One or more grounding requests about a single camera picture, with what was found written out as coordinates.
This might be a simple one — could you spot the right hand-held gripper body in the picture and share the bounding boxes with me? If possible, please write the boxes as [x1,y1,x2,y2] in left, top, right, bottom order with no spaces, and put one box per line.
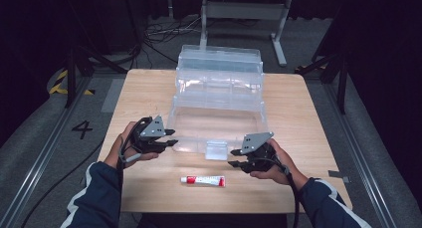
[240,131,279,174]

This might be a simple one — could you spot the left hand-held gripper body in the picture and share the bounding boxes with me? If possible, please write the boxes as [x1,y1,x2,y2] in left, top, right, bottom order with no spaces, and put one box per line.
[129,114,167,155]

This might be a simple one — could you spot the red and white tube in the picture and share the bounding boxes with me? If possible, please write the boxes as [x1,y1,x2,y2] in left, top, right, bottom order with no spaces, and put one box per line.
[180,175,227,188]

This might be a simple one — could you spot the clear plastic storage box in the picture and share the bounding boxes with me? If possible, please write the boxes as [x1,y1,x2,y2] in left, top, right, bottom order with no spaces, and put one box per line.
[165,44,269,161]

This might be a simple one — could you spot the person's right hand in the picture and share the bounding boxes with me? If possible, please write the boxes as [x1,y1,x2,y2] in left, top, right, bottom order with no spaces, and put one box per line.
[250,138,308,191]

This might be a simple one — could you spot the person's left hand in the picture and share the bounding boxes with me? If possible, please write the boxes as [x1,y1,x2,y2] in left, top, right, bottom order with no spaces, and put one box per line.
[104,121,159,171]

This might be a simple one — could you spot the grey tape piece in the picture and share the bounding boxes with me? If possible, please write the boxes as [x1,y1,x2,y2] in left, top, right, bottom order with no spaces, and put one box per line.
[327,169,351,184]

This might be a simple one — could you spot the black metal stand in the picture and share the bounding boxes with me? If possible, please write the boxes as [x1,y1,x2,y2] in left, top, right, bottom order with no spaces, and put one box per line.
[294,50,350,115]
[64,43,129,110]

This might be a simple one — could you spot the yellow and black floor tape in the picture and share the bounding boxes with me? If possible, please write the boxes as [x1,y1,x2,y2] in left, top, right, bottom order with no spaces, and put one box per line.
[48,69,97,97]

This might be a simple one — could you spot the grey metal stand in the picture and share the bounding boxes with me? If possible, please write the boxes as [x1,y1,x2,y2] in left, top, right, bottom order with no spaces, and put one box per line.
[198,0,294,68]

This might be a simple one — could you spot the right hand-held gripper cable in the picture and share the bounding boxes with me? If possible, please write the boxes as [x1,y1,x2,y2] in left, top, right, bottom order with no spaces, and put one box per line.
[280,166,302,228]

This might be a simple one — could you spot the hand-held gripper cable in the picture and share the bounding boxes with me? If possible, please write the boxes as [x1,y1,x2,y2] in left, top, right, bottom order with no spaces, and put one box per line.
[20,136,142,228]
[280,166,302,228]

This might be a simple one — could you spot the bundle of floor cables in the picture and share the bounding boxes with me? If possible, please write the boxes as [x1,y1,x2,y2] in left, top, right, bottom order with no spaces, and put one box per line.
[141,14,204,65]

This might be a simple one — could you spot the metal floor rail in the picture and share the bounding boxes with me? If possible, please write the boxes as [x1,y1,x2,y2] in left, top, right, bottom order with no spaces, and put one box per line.
[321,82,399,228]
[0,74,95,228]

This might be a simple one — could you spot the left hand-held gripper cable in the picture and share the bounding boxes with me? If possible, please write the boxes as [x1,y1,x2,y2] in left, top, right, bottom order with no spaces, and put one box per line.
[20,136,142,228]

